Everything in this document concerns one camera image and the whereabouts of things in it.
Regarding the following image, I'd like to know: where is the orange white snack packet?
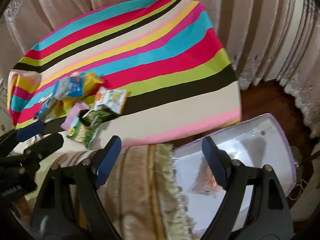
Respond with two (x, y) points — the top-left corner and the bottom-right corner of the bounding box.
(93, 87), (129, 114)

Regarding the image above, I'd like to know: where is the blue clear seed bag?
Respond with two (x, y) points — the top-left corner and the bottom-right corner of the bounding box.
(52, 75), (84, 100)

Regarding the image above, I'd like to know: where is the yellow snack packet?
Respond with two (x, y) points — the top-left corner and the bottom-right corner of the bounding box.
(62, 72), (104, 111)

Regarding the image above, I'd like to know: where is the beige pleated curtain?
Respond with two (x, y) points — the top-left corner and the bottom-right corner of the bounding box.
(1, 0), (319, 137)

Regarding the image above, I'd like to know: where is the white storage box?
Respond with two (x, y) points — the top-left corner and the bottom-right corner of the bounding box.
(172, 113), (298, 231)

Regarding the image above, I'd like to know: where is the green grass pattern packet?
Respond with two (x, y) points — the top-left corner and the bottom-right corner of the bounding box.
(67, 109), (114, 148)

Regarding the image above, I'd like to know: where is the pink black snack packet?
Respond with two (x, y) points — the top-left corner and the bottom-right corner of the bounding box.
(60, 101), (90, 131)

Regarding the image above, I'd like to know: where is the rainbow striped table cloth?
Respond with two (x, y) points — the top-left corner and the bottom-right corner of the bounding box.
(7, 0), (241, 148)

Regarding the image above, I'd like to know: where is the tiger stripe bread packet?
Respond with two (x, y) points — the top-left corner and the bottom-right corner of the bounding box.
(191, 158), (223, 196)

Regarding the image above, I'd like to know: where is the blue cartoon seed bag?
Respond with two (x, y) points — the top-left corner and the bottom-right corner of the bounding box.
(34, 98), (57, 121)

